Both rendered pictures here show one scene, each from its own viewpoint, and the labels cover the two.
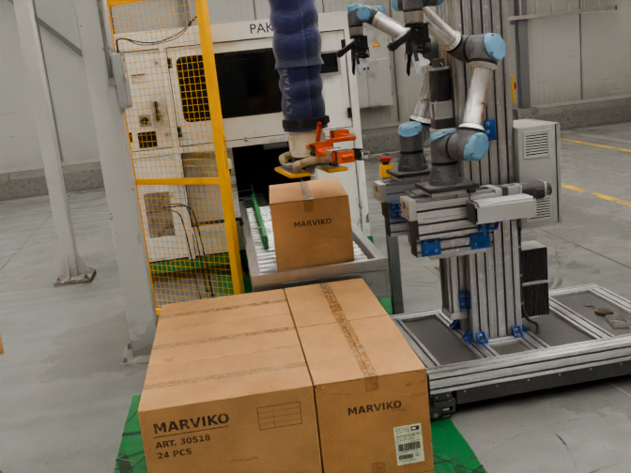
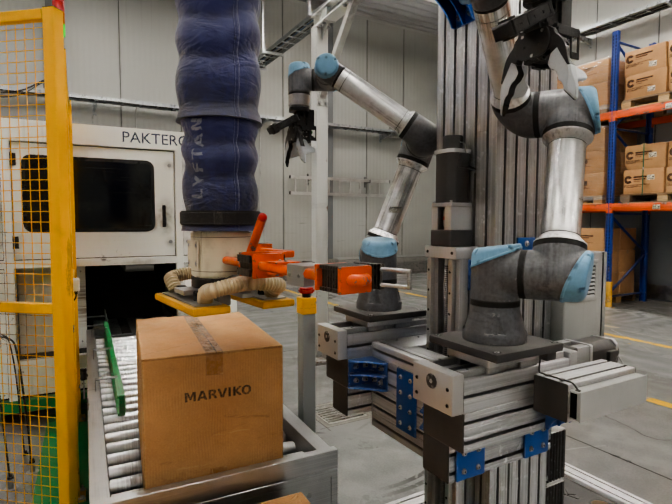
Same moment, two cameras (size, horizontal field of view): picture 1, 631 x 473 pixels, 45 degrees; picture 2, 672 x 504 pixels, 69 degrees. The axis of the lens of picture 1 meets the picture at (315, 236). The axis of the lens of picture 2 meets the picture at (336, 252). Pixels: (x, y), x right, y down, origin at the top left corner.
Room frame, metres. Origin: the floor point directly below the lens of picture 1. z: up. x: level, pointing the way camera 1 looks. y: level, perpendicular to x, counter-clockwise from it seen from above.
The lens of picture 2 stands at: (2.34, 0.19, 1.32)
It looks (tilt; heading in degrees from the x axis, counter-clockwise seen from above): 4 degrees down; 339
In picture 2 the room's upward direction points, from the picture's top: straight up
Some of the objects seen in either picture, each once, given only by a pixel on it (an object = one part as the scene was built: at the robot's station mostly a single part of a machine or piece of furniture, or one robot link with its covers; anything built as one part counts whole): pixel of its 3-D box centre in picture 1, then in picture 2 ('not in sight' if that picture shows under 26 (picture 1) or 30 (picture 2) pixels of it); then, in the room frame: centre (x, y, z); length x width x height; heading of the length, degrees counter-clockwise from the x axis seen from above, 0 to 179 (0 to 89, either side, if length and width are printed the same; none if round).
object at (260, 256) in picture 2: (321, 148); (261, 264); (3.54, -0.07, 1.22); 0.10 x 0.08 x 0.06; 104
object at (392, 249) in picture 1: (392, 248); (306, 410); (4.34, -0.45, 0.50); 0.07 x 0.07 x 1.00; 6
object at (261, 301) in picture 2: (328, 163); (252, 291); (3.80, -0.10, 1.11); 0.34 x 0.10 x 0.05; 14
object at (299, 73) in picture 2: (355, 15); (299, 79); (4.02, -0.32, 1.82); 0.09 x 0.08 x 0.11; 68
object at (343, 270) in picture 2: (343, 156); (342, 277); (3.19, -0.15, 1.22); 0.08 x 0.07 x 0.05; 14
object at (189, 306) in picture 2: (291, 168); (189, 297); (3.75, 0.08, 1.11); 0.34 x 0.10 x 0.05; 14
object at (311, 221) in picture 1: (310, 225); (201, 387); (4.06, 0.02, 0.75); 0.60 x 0.40 x 0.40; 2
